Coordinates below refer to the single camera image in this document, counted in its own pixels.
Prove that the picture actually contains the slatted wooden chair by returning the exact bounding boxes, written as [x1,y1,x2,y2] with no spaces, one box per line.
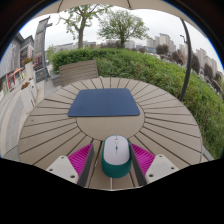
[58,59,100,88]

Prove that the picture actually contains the far apartment buildings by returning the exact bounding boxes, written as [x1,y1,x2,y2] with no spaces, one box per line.
[146,32,223,81]

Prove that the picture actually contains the grey shop building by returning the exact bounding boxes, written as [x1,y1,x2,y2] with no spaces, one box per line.
[0,32,34,101]

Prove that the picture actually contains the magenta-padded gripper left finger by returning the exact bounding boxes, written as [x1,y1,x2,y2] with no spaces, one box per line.
[45,142,95,188]

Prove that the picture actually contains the white planter with flowers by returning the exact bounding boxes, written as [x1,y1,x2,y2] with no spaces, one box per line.
[21,57,36,81]
[19,79,38,114]

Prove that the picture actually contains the dark blue mouse pad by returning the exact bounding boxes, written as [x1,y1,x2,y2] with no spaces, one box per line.
[67,87,141,118]

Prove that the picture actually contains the grey metal chair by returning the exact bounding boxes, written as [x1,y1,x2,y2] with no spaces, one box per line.
[1,144,19,159]

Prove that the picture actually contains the tall grey sign pillar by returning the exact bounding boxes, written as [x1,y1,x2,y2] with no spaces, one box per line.
[33,15,54,84]

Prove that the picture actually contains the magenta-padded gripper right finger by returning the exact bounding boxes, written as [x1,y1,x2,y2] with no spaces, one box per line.
[129,143,180,187]

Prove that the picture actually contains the white and teal computer mouse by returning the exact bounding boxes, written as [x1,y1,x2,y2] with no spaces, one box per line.
[101,134,132,179]

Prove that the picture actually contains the dark curved umbrella pole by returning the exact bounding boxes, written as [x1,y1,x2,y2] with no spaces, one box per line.
[178,18,193,103]

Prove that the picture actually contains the beige patio umbrella canopy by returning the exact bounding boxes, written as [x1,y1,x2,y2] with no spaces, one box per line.
[33,0,201,31]

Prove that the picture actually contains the green hedge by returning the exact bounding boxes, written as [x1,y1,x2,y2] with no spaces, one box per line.
[50,47,224,159]

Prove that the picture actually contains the round leafy tree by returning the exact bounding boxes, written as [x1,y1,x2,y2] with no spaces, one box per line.
[97,9,150,49]

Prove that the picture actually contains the tall bare-trunk tree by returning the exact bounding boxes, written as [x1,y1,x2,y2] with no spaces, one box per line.
[58,3,113,50]

